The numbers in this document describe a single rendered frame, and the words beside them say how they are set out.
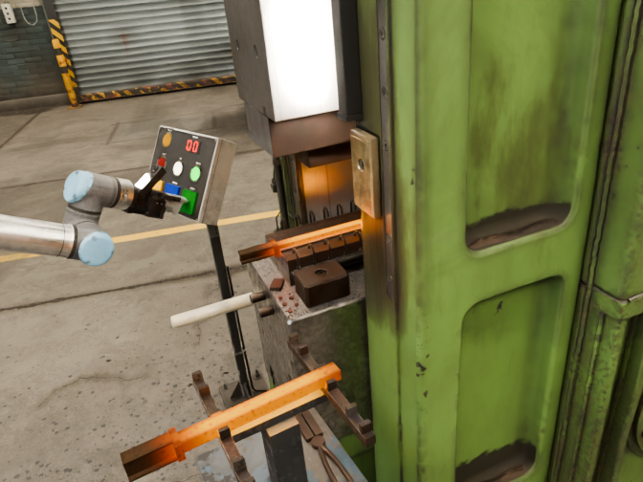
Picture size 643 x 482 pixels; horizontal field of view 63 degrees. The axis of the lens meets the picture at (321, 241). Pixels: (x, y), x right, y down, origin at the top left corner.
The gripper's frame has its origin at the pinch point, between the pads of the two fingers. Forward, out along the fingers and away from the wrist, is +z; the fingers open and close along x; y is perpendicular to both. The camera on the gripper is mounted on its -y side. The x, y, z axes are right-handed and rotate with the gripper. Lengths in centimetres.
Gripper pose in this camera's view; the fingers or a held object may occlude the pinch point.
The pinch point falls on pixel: (184, 198)
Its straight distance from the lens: 178.1
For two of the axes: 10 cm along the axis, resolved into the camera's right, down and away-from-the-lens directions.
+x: 7.4, 2.5, -6.2
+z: 6.2, 0.9, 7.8
